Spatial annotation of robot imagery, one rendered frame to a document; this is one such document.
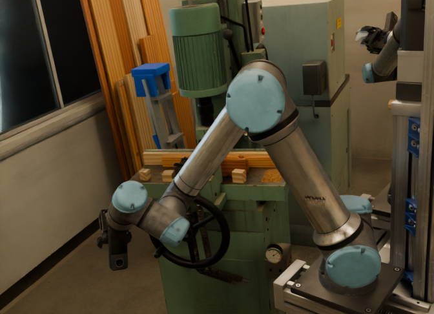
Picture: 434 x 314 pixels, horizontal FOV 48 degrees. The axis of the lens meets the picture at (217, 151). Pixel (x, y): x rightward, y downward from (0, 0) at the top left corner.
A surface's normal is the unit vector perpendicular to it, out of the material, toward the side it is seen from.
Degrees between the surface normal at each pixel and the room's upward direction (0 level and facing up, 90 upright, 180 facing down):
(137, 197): 46
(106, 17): 87
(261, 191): 90
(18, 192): 90
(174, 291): 90
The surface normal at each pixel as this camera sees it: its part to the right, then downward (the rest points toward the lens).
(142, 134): 0.90, 0.00
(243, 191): -0.26, 0.37
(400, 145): -0.62, 0.34
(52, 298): -0.11, -0.93
